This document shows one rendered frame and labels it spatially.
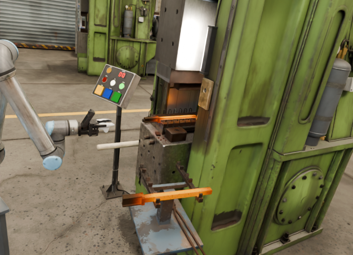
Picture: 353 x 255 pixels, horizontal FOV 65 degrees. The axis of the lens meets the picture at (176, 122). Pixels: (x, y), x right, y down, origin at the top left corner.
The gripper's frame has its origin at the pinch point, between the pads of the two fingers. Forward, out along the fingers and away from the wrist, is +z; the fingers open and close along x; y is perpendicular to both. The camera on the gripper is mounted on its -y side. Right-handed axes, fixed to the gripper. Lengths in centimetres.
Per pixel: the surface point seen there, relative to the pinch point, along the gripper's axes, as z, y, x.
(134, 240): 23, 100, 6
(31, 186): -44, 100, -88
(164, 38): 33, -52, -6
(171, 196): 8, 8, 68
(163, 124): 33.1, 1.3, 7.6
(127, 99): 24.6, -0.1, -39.7
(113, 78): 18, -12, -57
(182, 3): 33, -73, 10
